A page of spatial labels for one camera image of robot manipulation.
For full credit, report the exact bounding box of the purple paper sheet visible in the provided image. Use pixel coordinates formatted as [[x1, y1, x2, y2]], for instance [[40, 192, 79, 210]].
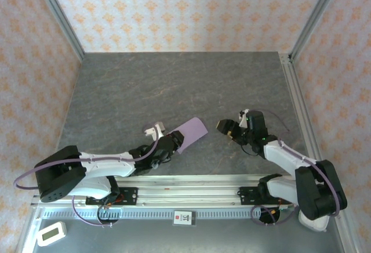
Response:
[[173, 116, 209, 155]]

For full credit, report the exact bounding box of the white label card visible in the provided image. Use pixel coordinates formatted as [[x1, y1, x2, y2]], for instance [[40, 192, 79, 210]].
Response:
[[173, 210, 197, 226]]

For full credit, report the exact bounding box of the white digital timer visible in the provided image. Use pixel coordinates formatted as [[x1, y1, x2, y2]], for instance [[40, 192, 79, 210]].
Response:
[[36, 221, 67, 247]]

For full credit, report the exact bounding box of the aluminium mounting rail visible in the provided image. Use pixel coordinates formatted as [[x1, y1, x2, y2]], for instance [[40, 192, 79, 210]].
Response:
[[31, 174, 299, 207]]

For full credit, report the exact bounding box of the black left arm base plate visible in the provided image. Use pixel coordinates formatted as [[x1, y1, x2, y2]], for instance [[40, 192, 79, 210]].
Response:
[[86, 187, 139, 207]]

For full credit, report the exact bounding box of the aluminium side rail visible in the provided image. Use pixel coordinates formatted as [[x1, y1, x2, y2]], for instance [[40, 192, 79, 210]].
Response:
[[278, 53, 323, 163]]

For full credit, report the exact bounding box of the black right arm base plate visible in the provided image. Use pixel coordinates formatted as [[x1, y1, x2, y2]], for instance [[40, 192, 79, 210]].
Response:
[[239, 186, 292, 206]]

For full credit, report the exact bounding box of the grey slotted cable duct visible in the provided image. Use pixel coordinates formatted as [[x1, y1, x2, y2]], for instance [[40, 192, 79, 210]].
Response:
[[40, 208, 263, 221]]

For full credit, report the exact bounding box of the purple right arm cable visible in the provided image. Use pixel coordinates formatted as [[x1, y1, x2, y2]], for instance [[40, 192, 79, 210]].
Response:
[[250, 109, 341, 227]]

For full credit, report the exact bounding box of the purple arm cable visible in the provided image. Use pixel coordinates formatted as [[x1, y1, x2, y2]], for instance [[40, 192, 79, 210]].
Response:
[[250, 109, 341, 227], [13, 122, 163, 228]]

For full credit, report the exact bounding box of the aluminium frame post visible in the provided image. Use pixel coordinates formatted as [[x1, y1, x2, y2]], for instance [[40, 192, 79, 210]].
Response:
[[289, 0, 345, 63], [30, 0, 85, 62]]

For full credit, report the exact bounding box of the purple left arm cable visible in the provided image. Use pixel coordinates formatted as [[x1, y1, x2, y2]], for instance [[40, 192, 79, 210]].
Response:
[[13, 122, 163, 228]]

